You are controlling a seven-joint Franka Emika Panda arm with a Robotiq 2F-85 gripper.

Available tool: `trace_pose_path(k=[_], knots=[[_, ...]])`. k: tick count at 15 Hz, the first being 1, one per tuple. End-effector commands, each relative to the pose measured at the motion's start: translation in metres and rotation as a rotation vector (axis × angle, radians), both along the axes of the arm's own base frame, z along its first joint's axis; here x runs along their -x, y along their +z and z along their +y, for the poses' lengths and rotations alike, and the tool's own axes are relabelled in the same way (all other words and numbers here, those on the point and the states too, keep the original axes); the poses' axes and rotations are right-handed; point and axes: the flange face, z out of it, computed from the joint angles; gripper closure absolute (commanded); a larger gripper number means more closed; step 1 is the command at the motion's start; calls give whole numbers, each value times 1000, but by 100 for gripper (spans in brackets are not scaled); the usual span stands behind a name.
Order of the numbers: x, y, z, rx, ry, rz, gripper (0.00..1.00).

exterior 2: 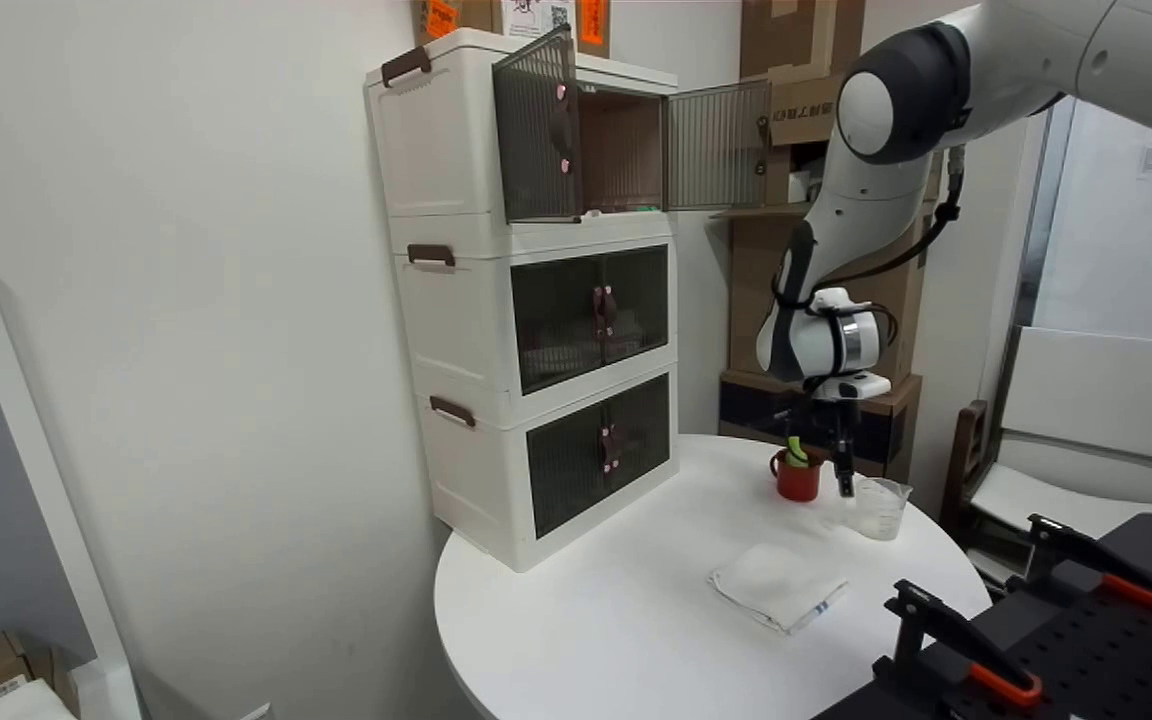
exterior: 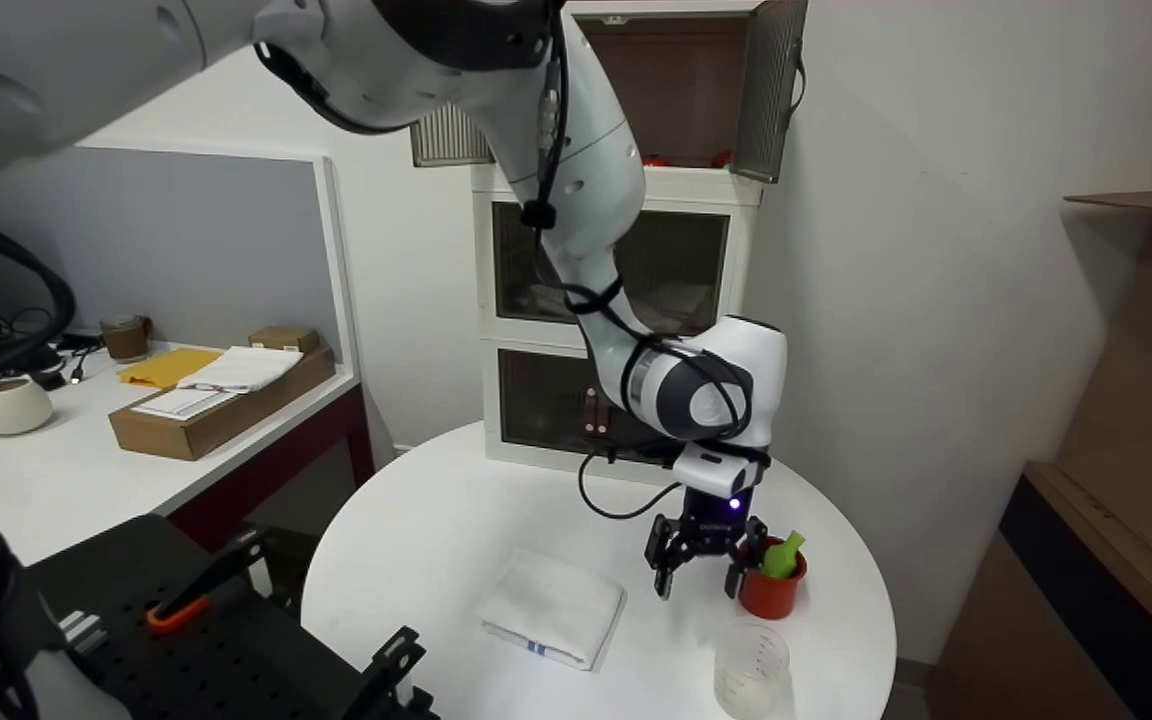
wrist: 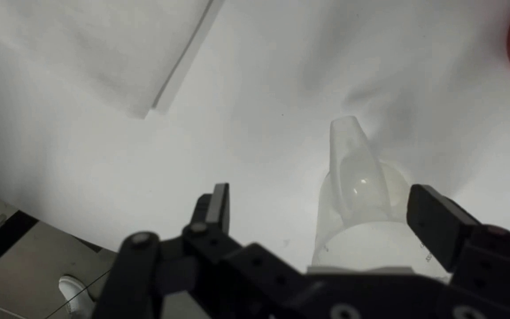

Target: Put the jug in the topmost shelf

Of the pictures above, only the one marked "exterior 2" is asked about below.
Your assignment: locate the printed cardboard box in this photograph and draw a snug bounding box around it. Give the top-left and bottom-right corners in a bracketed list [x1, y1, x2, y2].
[762, 70, 860, 217]

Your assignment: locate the white side desk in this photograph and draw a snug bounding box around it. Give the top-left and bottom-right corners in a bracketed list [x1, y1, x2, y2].
[969, 324, 1152, 542]

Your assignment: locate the white folded cloth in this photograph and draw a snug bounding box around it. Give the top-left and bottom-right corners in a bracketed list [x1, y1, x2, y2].
[709, 539, 852, 636]

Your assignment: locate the clear plastic jug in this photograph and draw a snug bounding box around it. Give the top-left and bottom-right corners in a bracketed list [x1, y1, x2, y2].
[828, 470, 916, 542]

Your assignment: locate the large cardboard box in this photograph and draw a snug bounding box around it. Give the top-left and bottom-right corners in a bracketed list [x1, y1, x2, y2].
[721, 198, 935, 403]

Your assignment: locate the black clamp with orange handle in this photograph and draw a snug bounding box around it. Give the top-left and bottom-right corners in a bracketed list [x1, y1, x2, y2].
[883, 574, 1046, 710]
[1021, 515, 1152, 617]

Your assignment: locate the cardboard box with black band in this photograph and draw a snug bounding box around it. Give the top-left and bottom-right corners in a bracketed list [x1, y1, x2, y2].
[714, 373, 927, 481]

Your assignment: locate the dark brown wooden stand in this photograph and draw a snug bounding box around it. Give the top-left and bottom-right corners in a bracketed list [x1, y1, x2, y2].
[935, 396, 1035, 564]

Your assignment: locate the brown cabinet side handle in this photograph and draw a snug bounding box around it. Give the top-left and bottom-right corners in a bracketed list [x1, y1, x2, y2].
[429, 392, 481, 432]
[402, 240, 459, 270]
[380, 43, 436, 91]

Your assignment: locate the white three-tier storage cabinet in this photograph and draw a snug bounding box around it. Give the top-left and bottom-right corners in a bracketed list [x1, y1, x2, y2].
[362, 23, 678, 574]

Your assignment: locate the red cup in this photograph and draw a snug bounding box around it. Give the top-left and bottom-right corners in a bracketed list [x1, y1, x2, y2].
[767, 448, 828, 509]

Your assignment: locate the tinted cabinet door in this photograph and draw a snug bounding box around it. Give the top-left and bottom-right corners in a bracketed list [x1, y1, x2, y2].
[596, 240, 671, 373]
[603, 373, 674, 505]
[524, 396, 610, 539]
[509, 256, 603, 396]
[490, 21, 586, 222]
[664, 77, 775, 217]

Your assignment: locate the black red clamp tool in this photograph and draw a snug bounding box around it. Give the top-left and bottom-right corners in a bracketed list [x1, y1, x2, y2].
[811, 510, 1152, 720]

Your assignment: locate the orange printed box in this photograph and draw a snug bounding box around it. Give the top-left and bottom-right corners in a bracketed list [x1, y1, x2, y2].
[413, 0, 615, 61]

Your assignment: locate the white paper sheet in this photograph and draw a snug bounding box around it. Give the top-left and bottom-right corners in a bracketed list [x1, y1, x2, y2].
[0, 673, 80, 720]

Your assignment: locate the whiteboard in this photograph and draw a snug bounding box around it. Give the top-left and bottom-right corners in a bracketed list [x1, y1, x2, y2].
[1029, 97, 1152, 350]

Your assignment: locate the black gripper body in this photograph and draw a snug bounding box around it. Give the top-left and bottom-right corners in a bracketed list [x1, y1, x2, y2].
[789, 392, 871, 453]

